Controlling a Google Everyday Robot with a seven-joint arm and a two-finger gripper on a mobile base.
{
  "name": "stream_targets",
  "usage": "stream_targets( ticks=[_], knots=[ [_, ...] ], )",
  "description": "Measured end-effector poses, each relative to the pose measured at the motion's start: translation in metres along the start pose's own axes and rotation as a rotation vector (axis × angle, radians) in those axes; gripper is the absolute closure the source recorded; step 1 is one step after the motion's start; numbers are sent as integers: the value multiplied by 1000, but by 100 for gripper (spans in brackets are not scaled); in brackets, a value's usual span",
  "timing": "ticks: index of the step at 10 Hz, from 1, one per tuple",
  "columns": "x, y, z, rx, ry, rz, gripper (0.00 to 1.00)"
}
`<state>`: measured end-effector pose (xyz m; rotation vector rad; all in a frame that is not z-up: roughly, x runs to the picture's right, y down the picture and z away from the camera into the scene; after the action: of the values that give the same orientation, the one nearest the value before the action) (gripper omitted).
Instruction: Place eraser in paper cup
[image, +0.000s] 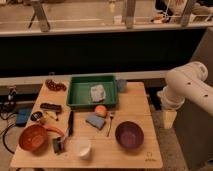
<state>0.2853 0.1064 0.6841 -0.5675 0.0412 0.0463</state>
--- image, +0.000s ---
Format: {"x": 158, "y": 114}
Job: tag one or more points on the black binder clip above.
{"x": 58, "y": 145}

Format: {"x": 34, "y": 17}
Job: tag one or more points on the orange bowl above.
{"x": 33, "y": 137}

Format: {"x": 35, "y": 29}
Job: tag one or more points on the white paper cup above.
{"x": 83, "y": 148}

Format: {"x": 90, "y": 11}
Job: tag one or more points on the blue sponge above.
{"x": 95, "y": 121}

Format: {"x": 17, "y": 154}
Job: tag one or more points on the crumpled white paper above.
{"x": 97, "y": 93}

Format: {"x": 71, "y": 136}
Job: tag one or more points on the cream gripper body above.
{"x": 169, "y": 117}

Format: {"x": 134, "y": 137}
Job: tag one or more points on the blue box on floor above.
{"x": 22, "y": 117}

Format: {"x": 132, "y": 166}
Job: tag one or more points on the orange peach fruit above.
{"x": 101, "y": 110}

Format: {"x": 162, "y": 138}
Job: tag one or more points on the black knife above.
{"x": 70, "y": 123}

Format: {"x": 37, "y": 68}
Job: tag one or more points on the purple bowl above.
{"x": 129, "y": 135}

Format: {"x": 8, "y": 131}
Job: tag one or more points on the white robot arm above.
{"x": 185, "y": 82}

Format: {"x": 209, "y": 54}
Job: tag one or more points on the green plastic tray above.
{"x": 79, "y": 96}

